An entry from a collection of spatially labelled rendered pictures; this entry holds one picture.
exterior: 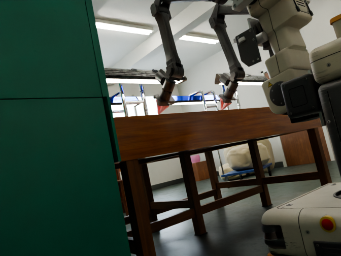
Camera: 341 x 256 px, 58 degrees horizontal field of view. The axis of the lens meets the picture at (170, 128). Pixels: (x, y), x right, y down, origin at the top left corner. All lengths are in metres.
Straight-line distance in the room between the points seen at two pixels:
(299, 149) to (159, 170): 3.42
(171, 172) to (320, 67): 7.23
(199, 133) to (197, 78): 6.86
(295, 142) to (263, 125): 4.73
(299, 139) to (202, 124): 5.16
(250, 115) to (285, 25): 0.66
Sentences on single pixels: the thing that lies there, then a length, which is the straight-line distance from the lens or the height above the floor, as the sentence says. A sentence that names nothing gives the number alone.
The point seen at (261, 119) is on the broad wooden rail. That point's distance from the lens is 1.99.
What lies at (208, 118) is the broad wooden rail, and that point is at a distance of 1.63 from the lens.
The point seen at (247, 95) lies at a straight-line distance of 7.31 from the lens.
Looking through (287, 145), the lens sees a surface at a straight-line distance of 6.79.
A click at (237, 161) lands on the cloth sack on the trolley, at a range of 4.87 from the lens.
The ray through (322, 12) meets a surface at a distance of 6.64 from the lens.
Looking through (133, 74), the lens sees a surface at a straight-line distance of 1.78.
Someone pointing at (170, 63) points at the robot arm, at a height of 1.01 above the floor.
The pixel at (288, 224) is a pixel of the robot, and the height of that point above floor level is 0.24.
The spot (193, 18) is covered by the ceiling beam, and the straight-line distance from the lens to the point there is 5.30.
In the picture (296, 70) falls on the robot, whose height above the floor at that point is 0.80.
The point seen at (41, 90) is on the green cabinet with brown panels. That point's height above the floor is 0.87.
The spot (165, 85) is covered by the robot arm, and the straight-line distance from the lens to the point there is 1.56.
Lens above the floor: 0.53
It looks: 7 degrees up
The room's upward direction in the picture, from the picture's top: 12 degrees counter-clockwise
